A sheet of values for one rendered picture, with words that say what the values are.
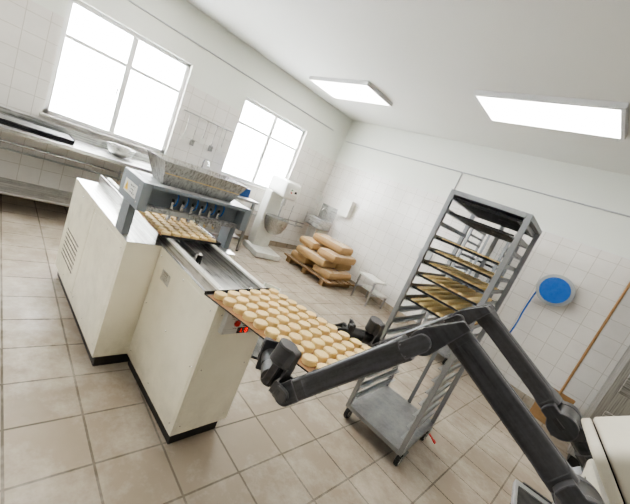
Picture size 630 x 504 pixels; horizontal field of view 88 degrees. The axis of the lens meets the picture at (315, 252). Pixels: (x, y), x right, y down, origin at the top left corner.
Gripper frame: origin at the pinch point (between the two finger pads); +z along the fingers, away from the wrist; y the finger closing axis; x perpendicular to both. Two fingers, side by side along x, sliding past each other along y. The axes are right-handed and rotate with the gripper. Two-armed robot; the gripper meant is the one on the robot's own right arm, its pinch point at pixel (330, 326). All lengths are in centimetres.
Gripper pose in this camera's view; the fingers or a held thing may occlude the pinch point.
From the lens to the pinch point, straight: 142.1
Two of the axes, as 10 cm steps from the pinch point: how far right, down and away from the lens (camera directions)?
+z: -9.3, -3.1, -2.0
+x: 1.3, 2.4, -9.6
